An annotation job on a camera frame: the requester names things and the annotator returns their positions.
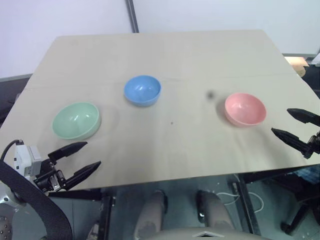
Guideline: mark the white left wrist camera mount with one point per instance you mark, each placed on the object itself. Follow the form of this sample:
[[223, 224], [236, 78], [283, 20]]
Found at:
[[26, 161]]

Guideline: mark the brown cardboard box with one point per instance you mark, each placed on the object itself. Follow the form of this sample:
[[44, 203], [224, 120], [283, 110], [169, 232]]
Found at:
[[297, 65]]

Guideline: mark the blue plastic bowl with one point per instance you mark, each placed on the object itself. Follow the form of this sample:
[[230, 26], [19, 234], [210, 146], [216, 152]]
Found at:
[[141, 90]]

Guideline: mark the black table frame leg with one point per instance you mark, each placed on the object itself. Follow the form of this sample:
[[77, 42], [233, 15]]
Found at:
[[106, 217], [246, 202]]

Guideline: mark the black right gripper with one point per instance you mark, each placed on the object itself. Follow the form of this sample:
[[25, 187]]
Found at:
[[313, 145]]

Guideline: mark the grey right robot leg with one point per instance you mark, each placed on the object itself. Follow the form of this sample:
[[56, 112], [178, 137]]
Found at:
[[215, 212]]

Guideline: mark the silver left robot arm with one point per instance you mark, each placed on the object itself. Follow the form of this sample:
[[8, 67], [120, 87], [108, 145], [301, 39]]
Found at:
[[7, 200]]

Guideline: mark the grey robot torso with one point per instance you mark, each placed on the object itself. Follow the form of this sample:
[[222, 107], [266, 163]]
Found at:
[[210, 233]]

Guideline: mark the pink red plastic bowl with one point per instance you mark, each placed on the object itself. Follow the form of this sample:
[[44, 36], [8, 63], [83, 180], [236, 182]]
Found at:
[[243, 110]]

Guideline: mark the black background furniture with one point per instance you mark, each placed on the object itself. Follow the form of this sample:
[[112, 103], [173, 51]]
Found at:
[[312, 75]]

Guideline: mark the grey robot leg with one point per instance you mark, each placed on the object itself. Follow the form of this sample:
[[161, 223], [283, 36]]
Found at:
[[151, 215], [215, 212]]

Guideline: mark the grey metal pole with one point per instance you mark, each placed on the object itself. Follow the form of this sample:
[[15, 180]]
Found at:
[[133, 16]]

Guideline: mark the green plastic bowl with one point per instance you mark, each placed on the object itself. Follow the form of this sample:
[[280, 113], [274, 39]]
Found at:
[[75, 122]]

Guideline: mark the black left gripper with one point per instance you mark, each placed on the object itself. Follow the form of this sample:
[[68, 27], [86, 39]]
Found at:
[[48, 178]]

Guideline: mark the grey left robot leg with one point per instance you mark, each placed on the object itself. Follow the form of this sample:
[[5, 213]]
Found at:
[[151, 215]]

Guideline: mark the dark background seat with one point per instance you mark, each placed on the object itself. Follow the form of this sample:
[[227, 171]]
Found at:
[[11, 97]]

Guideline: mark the black office chair base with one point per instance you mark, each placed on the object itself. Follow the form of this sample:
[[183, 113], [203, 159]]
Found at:
[[300, 207]]

